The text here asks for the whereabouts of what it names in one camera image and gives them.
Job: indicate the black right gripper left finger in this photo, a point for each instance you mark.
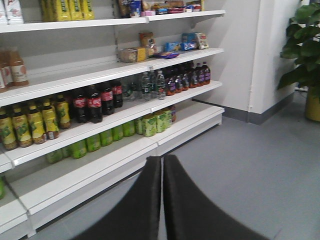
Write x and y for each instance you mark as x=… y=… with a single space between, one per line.
x=137 y=214

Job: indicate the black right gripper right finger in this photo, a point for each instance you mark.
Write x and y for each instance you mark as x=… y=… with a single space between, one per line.
x=191 y=215

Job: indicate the cola bottle red label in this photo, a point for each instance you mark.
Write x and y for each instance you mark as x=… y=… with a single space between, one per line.
x=94 y=104
x=80 y=105

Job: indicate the white store shelving unit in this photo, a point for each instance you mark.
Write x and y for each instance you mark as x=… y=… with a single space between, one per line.
x=50 y=163

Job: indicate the clear cookie tray yellow band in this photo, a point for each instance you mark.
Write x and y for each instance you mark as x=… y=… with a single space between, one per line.
x=132 y=55

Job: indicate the yellow plant pot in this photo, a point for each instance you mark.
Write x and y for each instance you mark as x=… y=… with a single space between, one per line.
x=312 y=106

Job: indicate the green potted plant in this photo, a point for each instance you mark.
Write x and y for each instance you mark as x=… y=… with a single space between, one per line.
x=303 y=46

